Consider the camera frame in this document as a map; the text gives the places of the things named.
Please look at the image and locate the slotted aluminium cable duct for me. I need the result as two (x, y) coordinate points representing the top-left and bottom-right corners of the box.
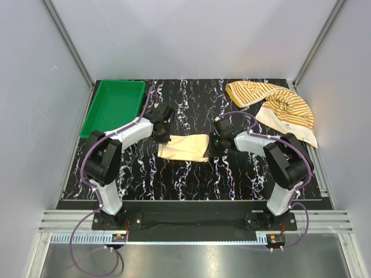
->
(50, 232), (267, 246)

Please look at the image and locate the yellow orange striped towel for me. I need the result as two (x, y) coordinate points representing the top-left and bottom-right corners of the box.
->
(226, 81), (318, 148)

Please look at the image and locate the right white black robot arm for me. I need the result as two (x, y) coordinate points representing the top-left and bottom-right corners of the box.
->
(203, 131), (314, 231)

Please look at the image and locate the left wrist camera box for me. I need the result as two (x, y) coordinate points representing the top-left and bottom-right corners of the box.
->
(144, 103), (174, 123)

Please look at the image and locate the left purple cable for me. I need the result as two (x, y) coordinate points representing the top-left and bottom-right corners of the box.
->
(68, 86), (160, 276)

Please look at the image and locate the yellow cream towel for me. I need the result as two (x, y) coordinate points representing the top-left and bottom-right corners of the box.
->
(157, 134), (209, 162)

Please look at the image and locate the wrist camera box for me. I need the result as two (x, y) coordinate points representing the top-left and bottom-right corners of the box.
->
(144, 103), (174, 123)
(213, 119), (237, 138)

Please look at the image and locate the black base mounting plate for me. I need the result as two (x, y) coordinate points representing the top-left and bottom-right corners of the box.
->
(92, 200), (297, 237)

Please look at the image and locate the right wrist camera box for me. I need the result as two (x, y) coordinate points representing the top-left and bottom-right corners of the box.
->
(213, 119), (237, 138)

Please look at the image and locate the small controller board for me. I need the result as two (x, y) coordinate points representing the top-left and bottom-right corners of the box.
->
(267, 234), (286, 246)
(112, 233), (128, 242)

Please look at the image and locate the left small controller board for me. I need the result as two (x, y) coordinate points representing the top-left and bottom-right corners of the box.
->
(112, 233), (128, 242)

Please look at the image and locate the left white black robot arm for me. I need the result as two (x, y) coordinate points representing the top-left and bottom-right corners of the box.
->
(81, 118), (171, 229)

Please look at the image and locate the right small controller board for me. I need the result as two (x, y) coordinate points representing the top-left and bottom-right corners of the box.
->
(267, 234), (286, 246)

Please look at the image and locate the green plastic tray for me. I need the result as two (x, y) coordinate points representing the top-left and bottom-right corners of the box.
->
(80, 79), (146, 139)

